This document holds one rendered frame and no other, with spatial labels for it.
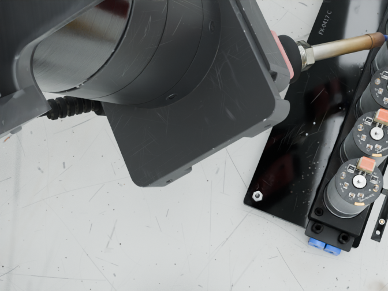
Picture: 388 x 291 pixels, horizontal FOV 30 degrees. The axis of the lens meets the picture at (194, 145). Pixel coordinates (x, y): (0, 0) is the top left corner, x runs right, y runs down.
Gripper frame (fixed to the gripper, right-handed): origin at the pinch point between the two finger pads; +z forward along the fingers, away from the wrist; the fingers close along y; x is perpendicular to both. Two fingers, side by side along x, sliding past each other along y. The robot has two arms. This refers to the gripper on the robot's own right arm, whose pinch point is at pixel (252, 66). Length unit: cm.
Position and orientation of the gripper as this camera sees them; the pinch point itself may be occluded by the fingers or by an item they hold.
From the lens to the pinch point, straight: 35.4
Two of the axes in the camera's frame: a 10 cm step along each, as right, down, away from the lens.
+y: -3.8, -8.9, 2.5
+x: -7.9, 4.5, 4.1
